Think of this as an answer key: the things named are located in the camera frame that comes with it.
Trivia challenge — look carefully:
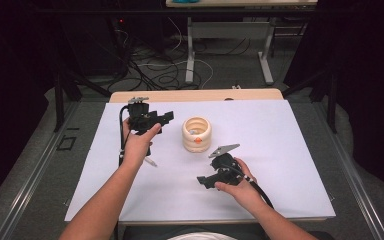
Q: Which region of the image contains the metal floor rail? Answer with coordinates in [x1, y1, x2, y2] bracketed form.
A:
[0, 99, 81, 240]
[313, 99, 384, 240]

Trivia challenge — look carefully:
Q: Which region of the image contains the white table mat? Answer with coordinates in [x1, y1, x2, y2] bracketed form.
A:
[64, 99, 337, 223]

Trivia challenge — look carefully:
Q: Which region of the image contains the person's left hand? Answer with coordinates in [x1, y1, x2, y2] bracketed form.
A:
[121, 118, 163, 168]

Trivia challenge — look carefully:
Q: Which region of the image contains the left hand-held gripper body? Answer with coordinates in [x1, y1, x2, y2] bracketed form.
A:
[127, 96, 161, 135]

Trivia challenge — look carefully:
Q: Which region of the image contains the white floor cable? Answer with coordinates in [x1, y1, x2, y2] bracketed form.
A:
[136, 16, 215, 90]

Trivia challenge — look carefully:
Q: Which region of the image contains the black horizontal frame bar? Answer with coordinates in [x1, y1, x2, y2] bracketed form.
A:
[34, 7, 349, 16]

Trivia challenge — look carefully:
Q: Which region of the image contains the wooden table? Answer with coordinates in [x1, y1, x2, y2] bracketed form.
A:
[64, 88, 337, 227]

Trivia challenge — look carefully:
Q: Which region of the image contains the cream ribbed pen holder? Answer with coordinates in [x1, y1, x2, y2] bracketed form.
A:
[181, 115, 213, 154]

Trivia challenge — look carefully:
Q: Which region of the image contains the tangle of black floor cables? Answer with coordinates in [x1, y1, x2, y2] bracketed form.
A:
[113, 28, 251, 92]

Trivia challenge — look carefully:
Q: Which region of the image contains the person's dark grey garment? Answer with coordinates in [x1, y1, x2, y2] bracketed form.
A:
[121, 224, 268, 240]

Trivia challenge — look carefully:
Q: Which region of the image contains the person's right hand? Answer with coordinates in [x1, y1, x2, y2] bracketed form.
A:
[214, 157, 265, 215]

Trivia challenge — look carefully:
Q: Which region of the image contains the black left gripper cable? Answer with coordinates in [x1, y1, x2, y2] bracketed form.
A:
[118, 104, 131, 168]

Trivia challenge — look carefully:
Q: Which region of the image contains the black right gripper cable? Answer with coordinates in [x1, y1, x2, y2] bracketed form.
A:
[224, 163, 275, 210]

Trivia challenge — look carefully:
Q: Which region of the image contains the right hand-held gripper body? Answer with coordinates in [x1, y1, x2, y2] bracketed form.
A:
[208, 143, 245, 186]

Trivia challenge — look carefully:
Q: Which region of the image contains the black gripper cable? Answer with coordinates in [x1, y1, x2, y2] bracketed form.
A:
[118, 104, 131, 168]
[224, 163, 275, 210]

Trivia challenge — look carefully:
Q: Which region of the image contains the black metal stand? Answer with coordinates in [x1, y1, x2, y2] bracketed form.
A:
[281, 64, 340, 134]
[53, 64, 112, 133]

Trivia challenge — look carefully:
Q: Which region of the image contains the grey-legged background desk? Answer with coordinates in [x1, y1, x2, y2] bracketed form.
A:
[165, 0, 319, 86]

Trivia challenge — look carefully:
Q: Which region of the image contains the black computer tower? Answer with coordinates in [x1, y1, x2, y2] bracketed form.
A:
[59, 16, 130, 77]

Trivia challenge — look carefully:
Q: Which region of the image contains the person's white shirt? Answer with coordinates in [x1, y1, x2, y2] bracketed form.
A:
[166, 232, 238, 240]

